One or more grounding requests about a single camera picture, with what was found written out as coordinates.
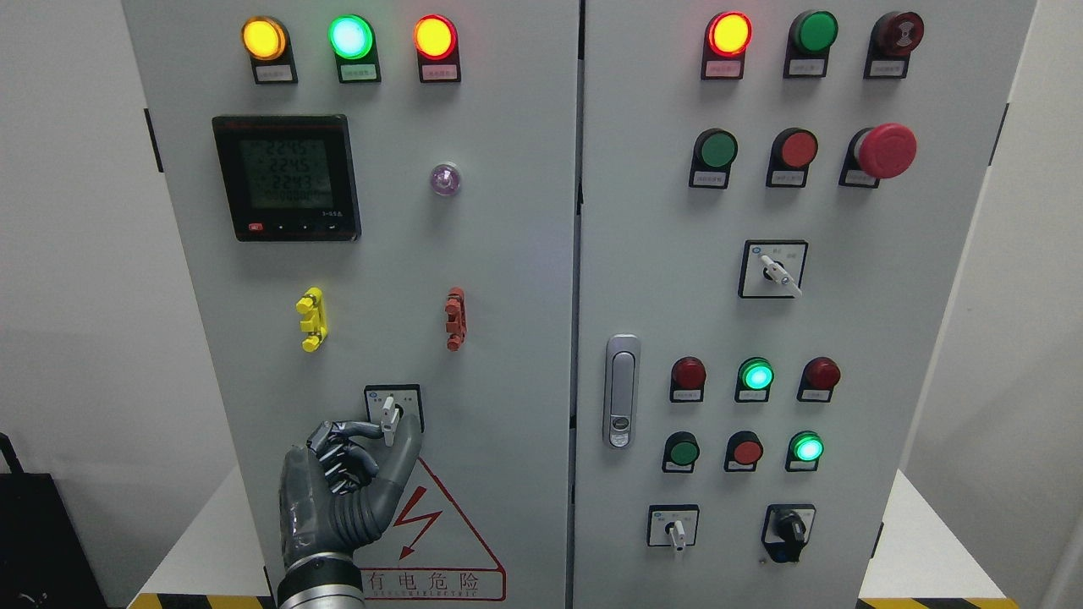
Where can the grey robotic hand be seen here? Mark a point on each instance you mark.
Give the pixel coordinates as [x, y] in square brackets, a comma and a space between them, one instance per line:
[335, 497]

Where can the white-handled rotary light switch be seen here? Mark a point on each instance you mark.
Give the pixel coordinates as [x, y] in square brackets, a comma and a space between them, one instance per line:
[388, 404]

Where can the silver black robot forearm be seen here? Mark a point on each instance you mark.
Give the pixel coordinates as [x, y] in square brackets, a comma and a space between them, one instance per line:
[323, 580]

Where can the red electric hazard warning sticker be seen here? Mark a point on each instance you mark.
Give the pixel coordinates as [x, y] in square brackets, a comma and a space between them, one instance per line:
[431, 551]

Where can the grey left cabinet door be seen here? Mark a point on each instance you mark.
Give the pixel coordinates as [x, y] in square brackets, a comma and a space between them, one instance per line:
[497, 410]

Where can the grey cabinet door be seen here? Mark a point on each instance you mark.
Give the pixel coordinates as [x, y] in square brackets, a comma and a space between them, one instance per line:
[662, 261]
[497, 410]

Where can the black bag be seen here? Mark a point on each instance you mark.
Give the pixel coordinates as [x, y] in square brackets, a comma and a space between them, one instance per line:
[43, 564]

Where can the black digital power meter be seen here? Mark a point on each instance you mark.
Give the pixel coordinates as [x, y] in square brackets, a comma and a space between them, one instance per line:
[288, 178]

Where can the small clear light bulb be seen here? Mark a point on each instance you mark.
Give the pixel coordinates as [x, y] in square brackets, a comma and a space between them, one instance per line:
[446, 179]

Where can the green push button lower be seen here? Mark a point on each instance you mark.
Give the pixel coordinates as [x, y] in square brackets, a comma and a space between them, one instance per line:
[680, 453]

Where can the green push button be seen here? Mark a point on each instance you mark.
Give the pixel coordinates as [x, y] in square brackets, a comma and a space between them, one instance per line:
[680, 453]
[713, 153]

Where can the dark red lamp left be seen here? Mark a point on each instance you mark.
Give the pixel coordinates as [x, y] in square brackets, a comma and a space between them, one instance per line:
[687, 380]

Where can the dark red lamp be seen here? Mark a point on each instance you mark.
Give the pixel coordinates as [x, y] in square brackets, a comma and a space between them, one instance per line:
[687, 380]
[818, 380]

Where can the red push button lower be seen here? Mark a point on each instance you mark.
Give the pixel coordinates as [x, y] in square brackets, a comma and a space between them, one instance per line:
[744, 450]

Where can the red push button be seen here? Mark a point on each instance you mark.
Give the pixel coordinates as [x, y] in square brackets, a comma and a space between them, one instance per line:
[791, 153]
[744, 450]

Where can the green lit lamp middle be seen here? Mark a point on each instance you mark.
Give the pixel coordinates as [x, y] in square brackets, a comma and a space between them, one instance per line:
[753, 381]

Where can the green lit indicator lamp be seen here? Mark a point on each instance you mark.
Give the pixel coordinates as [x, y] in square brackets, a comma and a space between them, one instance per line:
[354, 44]

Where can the yellow indicator lamp top left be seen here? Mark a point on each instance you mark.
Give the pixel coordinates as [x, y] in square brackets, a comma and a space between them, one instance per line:
[271, 56]

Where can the red-rimmed orange indicator lamp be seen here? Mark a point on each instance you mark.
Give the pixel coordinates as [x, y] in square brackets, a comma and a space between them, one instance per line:
[436, 43]

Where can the green lit button lower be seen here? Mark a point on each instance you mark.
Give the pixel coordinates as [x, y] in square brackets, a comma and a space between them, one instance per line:
[804, 453]

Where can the dark red lamp right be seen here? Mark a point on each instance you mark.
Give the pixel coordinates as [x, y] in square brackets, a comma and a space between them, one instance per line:
[818, 380]

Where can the green push button upper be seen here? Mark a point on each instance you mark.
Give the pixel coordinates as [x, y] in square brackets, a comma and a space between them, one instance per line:
[713, 153]

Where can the grey right cabinet door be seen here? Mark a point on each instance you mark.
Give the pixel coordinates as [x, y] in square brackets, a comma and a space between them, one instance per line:
[662, 261]

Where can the red push button upper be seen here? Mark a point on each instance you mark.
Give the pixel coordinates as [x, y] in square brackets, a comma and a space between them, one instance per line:
[791, 153]

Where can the red lit indicator lamp right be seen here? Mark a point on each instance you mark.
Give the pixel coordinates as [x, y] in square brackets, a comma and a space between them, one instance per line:
[725, 42]

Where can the red mushroom emergency stop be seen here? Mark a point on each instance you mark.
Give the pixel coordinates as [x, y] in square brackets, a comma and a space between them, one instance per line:
[874, 153]

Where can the green unlit indicator lamp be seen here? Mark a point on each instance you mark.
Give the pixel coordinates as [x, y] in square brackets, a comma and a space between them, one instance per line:
[810, 38]

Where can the dark red buzzer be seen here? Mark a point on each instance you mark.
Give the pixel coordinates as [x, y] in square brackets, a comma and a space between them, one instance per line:
[893, 38]

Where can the silver door latch handle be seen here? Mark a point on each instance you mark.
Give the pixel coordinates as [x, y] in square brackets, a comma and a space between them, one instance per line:
[620, 389]

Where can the small white-handled selector switch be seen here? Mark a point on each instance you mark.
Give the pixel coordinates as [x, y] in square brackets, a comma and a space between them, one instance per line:
[673, 526]

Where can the black knob selector switch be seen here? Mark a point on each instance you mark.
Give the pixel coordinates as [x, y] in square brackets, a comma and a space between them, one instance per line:
[786, 530]

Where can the white-handled selector switch upper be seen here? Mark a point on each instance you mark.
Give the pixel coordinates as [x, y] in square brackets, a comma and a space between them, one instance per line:
[772, 269]

